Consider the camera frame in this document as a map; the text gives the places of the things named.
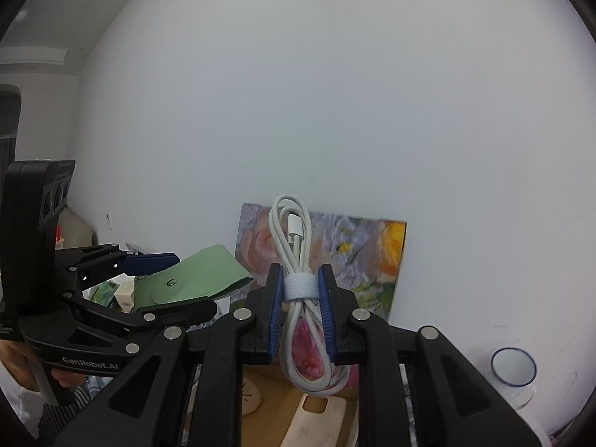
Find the tan round vented pad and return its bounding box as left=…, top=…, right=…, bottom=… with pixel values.
left=241, top=377, right=261, bottom=417

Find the green snap pouch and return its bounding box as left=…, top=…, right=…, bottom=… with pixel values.
left=134, top=244, right=253, bottom=309

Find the beige phone case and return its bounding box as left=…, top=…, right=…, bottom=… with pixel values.
left=281, top=393, right=348, bottom=447

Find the white charging cable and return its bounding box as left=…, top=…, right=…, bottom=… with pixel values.
left=267, top=193, right=351, bottom=398

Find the person left hand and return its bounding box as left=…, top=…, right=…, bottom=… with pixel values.
left=0, top=339, right=90, bottom=392

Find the pile of small boxes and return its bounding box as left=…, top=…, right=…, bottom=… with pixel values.
left=79, top=244, right=137, bottom=310

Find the blue plaid shirt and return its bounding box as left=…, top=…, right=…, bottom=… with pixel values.
left=78, top=375, right=113, bottom=402

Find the white enamel mug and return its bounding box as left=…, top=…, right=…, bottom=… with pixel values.
left=489, top=347, right=538, bottom=410

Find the black white striped cloth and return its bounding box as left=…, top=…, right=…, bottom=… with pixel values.
left=37, top=386, right=92, bottom=445

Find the cardboard box with floral lid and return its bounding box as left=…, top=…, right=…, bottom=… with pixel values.
left=183, top=202, right=409, bottom=447

